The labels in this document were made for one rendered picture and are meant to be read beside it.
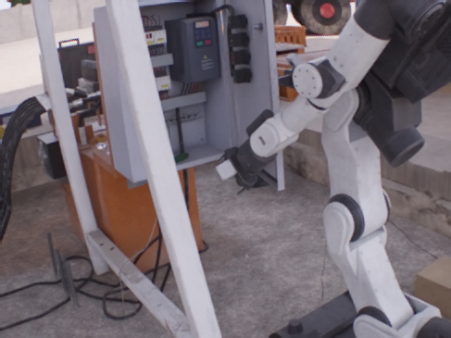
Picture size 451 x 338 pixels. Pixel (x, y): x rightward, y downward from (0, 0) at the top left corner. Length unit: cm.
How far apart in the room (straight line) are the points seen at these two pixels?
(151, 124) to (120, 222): 111
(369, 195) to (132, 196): 121
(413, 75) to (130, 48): 66
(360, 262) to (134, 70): 81
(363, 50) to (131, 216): 157
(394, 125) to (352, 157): 19
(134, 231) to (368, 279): 124
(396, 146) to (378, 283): 44
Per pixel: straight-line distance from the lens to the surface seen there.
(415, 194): 272
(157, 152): 124
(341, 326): 168
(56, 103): 219
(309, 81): 106
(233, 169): 139
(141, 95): 122
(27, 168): 395
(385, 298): 148
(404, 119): 124
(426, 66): 110
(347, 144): 131
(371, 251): 147
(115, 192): 223
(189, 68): 173
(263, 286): 223
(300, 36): 813
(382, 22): 95
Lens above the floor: 122
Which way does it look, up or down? 20 degrees down
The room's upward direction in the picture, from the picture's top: 5 degrees counter-clockwise
